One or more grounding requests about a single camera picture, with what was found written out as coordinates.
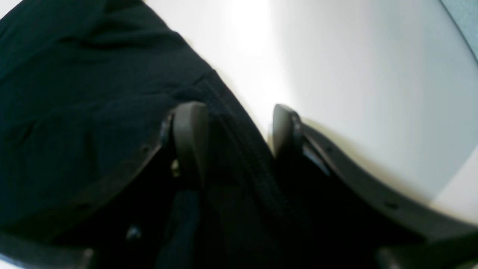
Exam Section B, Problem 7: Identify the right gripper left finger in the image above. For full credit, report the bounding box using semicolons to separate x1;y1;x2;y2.
1;102;209;269

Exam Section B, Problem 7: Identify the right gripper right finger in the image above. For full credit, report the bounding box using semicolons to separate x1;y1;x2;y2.
273;104;477;269

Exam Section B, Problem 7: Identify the black T-shirt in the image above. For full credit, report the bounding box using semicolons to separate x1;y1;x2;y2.
0;0;422;269

